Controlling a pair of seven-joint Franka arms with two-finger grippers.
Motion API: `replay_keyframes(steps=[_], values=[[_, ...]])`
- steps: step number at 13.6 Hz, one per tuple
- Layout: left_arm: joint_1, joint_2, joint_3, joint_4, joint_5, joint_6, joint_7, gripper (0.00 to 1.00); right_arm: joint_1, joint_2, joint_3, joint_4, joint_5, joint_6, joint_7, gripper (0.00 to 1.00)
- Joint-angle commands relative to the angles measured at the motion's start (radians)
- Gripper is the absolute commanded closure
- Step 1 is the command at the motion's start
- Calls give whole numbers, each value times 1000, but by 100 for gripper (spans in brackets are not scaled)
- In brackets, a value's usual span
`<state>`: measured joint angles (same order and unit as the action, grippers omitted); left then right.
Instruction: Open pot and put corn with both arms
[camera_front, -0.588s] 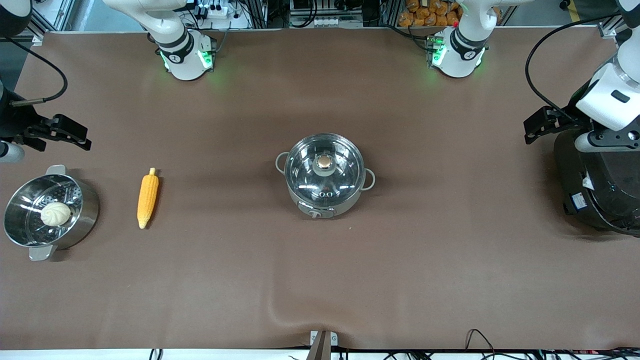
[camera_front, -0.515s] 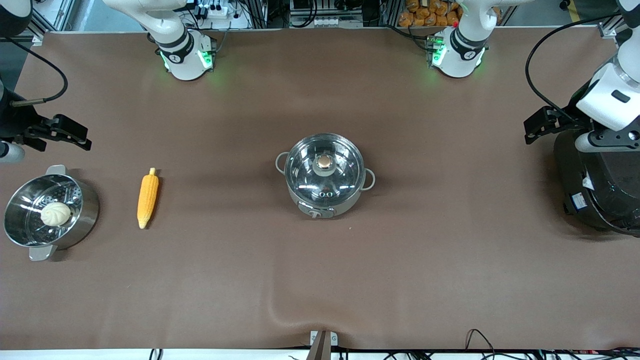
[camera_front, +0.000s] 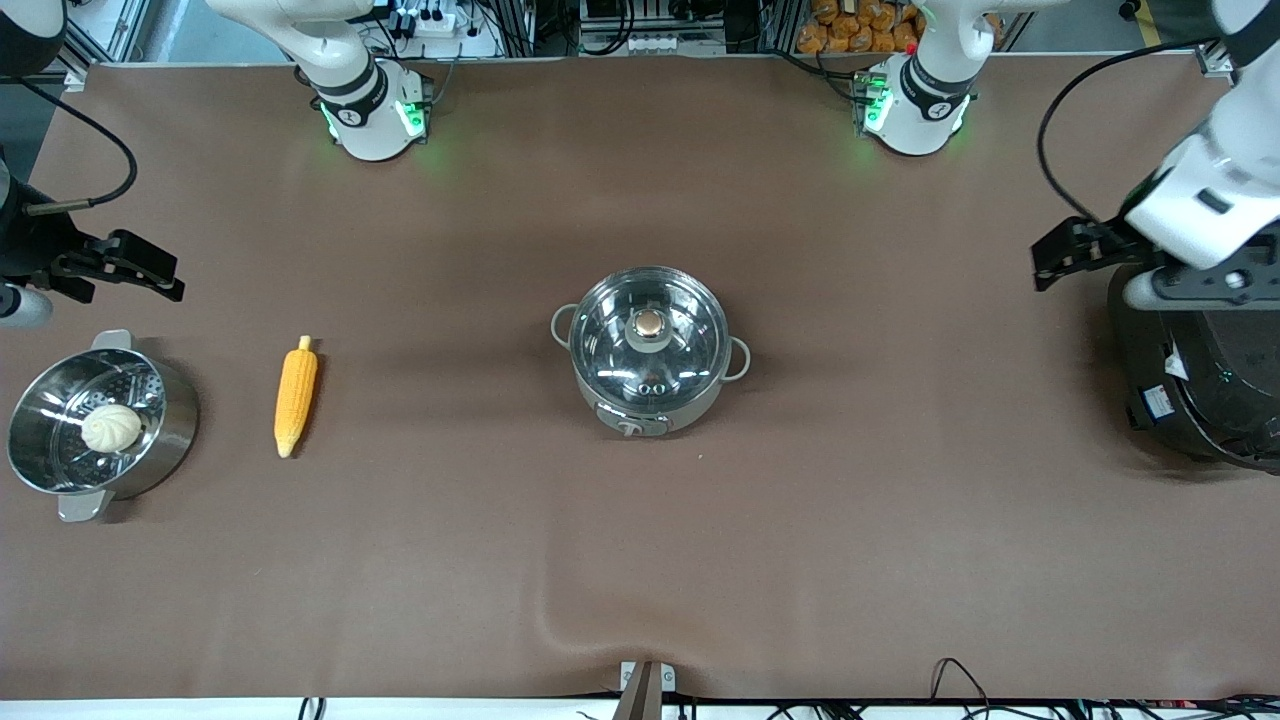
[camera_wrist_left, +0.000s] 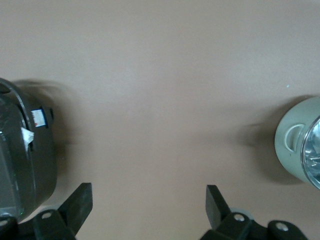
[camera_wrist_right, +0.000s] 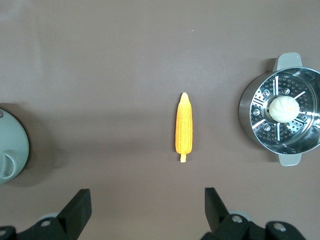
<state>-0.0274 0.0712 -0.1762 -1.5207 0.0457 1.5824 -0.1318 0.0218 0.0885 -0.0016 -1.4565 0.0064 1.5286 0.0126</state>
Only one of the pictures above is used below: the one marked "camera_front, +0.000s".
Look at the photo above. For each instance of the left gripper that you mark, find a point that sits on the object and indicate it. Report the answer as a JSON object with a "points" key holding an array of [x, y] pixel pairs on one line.
{"points": [[1119, 243]]}

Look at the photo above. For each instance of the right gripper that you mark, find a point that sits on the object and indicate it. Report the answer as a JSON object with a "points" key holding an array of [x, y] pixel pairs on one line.
{"points": [[32, 248]]}

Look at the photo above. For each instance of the yellow corn cob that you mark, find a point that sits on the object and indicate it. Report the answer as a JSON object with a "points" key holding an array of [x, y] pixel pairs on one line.
{"points": [[296, 395]]}

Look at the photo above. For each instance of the glass pot lid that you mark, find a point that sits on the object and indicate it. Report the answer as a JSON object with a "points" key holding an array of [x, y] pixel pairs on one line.
{"points": [[610, 340]]}

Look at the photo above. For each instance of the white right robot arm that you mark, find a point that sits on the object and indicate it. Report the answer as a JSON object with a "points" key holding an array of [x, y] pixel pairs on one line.
{"points": [[365, 120]]}

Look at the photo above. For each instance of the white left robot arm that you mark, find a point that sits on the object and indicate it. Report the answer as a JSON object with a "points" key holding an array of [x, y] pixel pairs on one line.
{"points": [[920, 110]]}

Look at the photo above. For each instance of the stainless steel steamer pot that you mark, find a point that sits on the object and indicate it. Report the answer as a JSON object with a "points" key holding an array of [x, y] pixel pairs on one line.
{"points": [[40, 440]]}

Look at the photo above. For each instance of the grey electric cooking pot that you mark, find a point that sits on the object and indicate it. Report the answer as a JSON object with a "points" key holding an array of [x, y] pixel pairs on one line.
{"points": [[630, 425]]}

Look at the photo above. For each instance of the white steamed bun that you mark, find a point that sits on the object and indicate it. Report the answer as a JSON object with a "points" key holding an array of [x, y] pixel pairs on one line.
{"points": [[111, 428]]}

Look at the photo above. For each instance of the black rice cooker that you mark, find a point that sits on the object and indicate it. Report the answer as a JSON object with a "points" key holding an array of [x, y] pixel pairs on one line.
{"points": [[1200, 400]]}

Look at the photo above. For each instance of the white power strip with plugs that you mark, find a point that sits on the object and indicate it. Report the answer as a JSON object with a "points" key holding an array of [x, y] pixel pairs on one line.
{"points": [[430, 20]]}

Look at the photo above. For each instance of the brown table mat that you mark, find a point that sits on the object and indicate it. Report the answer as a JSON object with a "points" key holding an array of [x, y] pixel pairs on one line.
{"points": [[640, 560]]}

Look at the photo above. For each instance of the metal table clamp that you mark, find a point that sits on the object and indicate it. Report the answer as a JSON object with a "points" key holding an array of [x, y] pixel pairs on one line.
{"points": [[648, 685]]}

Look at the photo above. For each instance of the aluminium frame rail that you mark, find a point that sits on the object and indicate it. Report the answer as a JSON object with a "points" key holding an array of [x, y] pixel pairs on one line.
{"points": [[105, 40]]}

